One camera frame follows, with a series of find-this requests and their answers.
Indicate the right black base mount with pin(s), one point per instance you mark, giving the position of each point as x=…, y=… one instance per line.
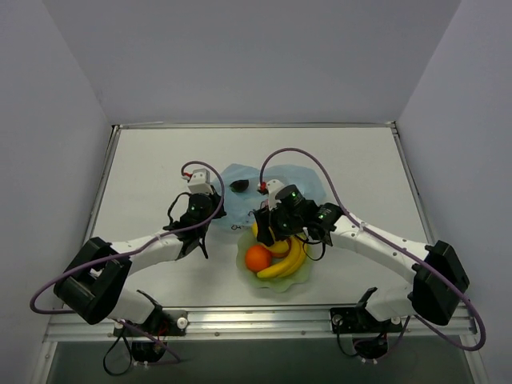
x=357, y=320

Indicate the light blue plastic bag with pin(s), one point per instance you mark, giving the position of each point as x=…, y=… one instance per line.
x=238, y=206

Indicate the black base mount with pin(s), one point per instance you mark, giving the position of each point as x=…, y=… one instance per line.
x=357, y=320
x=168, y=320

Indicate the aluminium front rail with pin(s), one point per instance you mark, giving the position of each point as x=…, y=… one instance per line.
x=214, y=323

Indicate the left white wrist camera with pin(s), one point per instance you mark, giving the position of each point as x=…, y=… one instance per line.
x=198, y=181

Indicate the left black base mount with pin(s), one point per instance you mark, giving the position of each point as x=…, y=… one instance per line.
x=168, y=320

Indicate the dark purple fake fruit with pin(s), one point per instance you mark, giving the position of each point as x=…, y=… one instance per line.
x=239, y=186

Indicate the yellow fake banana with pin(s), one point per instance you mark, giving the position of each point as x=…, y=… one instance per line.
x=290, y=264

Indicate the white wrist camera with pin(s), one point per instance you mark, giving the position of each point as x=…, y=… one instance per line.
x=198, y=181
x=270, y=190

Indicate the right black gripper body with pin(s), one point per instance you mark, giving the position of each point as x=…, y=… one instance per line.
x=262, y=226

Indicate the yellow fake fruit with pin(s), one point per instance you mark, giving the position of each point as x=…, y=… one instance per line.
x=280, y=248

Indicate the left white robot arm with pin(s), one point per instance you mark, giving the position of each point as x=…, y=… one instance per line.
x=94, y=286

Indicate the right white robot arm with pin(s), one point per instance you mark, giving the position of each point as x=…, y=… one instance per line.
x=433, y=277

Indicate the green scalloped bowl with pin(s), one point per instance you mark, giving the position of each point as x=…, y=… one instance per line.
x=277, y=285

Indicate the orange fake fruit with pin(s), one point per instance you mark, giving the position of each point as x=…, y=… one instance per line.
x=257, y=258

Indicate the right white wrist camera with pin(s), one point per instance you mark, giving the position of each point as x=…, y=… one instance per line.
x=270, y=190

